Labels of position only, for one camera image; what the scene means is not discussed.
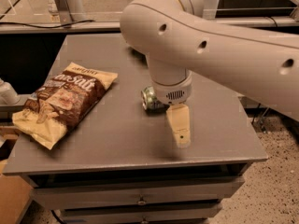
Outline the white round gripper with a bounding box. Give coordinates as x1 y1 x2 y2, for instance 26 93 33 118
152 71 192 148

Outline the green soda can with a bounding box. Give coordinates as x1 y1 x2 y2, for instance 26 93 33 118
141 86 168 111

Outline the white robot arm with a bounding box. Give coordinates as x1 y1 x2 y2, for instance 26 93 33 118
120 0 299 147

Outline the grey drawer cabinet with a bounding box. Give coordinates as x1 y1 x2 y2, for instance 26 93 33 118
5 34 266 224

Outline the upper drawer knob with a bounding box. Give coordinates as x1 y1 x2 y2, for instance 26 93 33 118
137 197 147 206

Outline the drawer knob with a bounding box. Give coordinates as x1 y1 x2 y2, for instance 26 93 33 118
137 197 147 206
140 217 149 224

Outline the lower drawer knob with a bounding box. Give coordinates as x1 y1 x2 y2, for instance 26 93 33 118
140 217 149 224

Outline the brown sea salt chip bag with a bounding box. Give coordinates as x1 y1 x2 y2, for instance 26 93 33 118
12 63 118 149

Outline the white object at left edge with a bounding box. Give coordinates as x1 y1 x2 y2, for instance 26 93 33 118
0 78 20 105

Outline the cardboard box lower left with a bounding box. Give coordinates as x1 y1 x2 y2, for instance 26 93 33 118
0 160 32 224

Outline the left metal bracket post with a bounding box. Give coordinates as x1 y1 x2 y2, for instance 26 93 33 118
54 0 72 25

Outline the black cable on ledge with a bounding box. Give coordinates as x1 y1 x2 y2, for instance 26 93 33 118
0 19 95 29

